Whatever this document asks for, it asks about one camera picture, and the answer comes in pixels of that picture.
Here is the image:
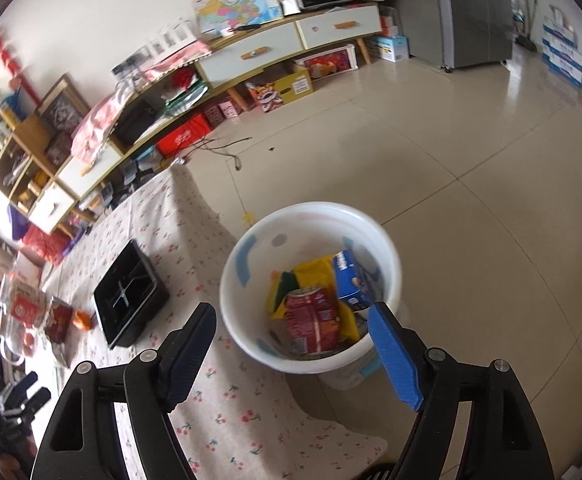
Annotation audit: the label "large red milk can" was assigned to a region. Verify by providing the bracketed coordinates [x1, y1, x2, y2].
[283, 286, 341, 356]

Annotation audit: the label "yellow snack bag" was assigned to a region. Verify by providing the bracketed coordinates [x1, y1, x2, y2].
[269, 256, 361, 350]

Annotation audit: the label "yellow green sponge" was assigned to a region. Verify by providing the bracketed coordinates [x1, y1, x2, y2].
[266, 271, 300, 315]

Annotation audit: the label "white trash bucket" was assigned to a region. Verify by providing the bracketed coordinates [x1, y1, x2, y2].
[219, 202, 405, 391]

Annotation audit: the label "orange tangerine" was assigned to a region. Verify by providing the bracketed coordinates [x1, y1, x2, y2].
[72, 310, 97, 332]

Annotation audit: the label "nut jar red label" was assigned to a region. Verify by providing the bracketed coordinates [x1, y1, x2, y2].
[0, 274, 48, 350]

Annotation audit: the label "black plastic tray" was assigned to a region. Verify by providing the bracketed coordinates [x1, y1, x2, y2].
[93, 240, 169, 349]

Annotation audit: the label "cherry print tablecloth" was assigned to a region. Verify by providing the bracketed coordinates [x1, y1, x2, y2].
[33, 166, 387, 479]

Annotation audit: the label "blue box in bucket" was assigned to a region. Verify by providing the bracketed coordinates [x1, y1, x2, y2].
[332, 249, 382, 312]

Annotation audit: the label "red box under cabinet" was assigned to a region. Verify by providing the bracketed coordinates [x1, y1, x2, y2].
[157, 113, 212, 158]

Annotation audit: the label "pink cloth on cabinet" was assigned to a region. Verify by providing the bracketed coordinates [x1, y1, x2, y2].
[70, 39, 212, 166]

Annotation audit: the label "white wooden TV cabinet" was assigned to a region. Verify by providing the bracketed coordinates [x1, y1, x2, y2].
[4, 4, 381, 233]

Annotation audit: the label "yellow cardboard box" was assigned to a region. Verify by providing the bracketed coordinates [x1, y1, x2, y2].
[245, 69, 315, 114]

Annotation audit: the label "stacked blue white boxes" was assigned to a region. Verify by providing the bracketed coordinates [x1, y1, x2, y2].
[542, 16, 582, 88]

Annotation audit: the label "grey refrigerator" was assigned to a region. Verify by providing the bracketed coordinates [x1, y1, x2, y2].
[387, 0, 514, 73]

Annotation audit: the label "colourful world map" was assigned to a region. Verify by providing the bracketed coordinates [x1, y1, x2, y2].
[192, 0, 283, 37]

